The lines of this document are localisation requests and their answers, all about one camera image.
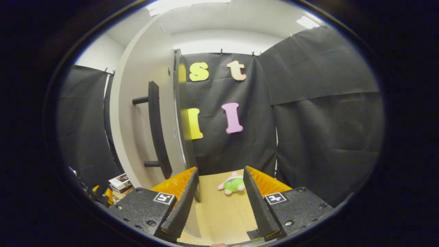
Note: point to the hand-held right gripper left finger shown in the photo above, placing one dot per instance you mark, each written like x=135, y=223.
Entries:
x=187, y=202

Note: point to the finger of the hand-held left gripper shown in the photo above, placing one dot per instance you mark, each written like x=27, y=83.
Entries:
x=109, y=196

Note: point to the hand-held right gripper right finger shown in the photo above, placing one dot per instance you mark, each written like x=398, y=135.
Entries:
x=259, y=206

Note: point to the grey cabinet door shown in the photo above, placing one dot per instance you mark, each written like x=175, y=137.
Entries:
x=137, y=68

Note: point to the stack of books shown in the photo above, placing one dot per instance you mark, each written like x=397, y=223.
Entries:
x=120, y=181

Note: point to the pink and green plush toy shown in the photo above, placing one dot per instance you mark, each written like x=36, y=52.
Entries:
x=234, y=184

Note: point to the black backdrop cloth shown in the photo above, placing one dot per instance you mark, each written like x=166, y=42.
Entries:
x=308, y=120

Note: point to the small ceiling light panel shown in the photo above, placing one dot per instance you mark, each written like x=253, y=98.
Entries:
x=308, y=22

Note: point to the large ceiling light panel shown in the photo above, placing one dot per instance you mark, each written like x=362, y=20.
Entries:
x=188, y=5

